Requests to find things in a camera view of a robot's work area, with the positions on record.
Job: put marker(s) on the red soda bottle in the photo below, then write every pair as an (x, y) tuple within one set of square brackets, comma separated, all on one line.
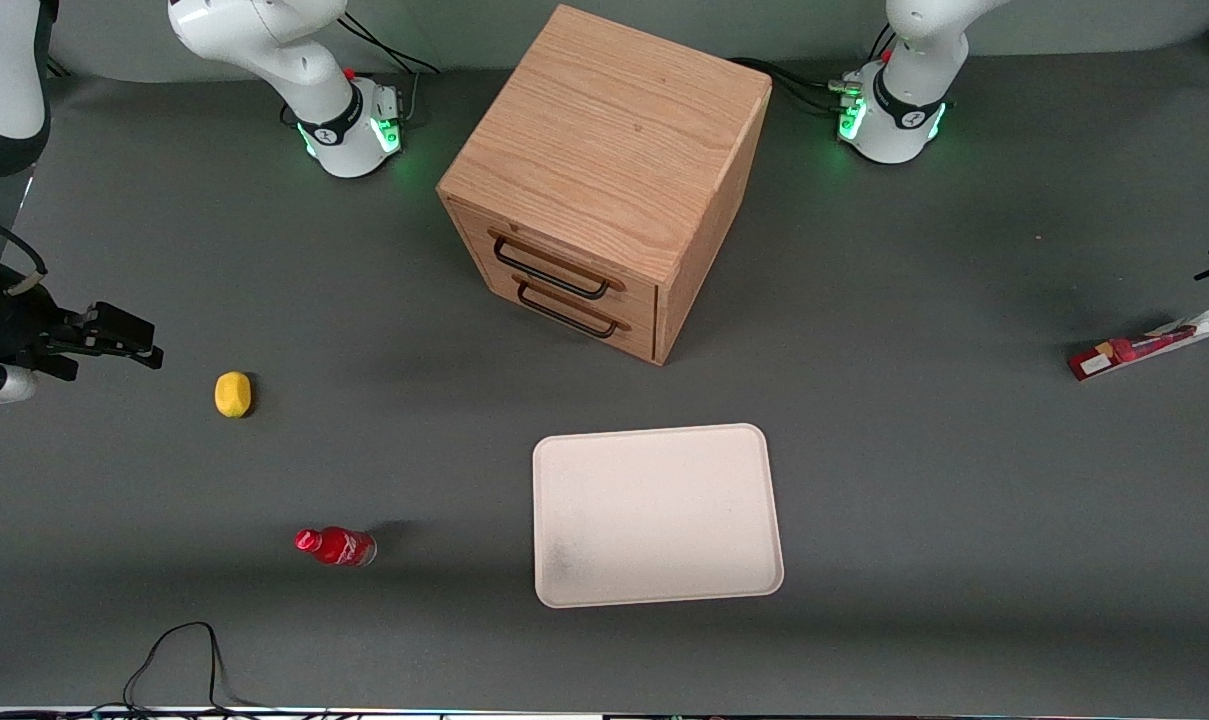
[(339, 546)]

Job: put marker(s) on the beige plastic tray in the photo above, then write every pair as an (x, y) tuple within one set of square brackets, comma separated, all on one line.
[(654, 515)]

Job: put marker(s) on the red cookie box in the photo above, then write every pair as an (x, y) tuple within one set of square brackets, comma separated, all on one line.
[(1144, 347)]

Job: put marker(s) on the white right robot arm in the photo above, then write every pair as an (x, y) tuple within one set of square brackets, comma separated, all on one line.
[(294, 60)]

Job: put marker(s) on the wooden drawer front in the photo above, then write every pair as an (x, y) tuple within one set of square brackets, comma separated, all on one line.
[(484, 240), (639, 335)]

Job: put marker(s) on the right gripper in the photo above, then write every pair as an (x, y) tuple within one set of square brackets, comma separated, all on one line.
[(14, 322)]

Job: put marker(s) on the wooden drawer cabinet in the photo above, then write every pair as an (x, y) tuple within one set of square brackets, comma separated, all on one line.
[(604, 130)]

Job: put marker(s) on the yellow lemon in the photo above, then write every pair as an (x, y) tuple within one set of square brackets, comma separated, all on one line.
[(232, 394)]

